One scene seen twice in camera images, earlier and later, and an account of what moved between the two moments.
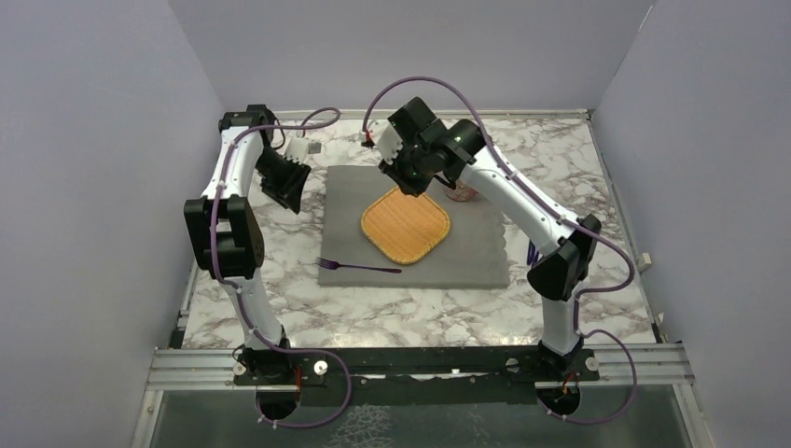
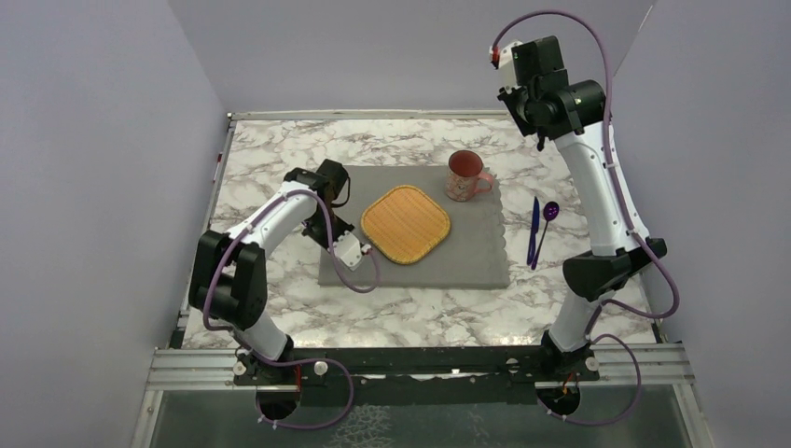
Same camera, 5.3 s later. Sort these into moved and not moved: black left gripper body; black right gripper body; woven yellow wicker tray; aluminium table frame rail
Moved: black left gripper body; black right gripper body
Not moved: aluminium table frame rail; woven yellow wicker tray
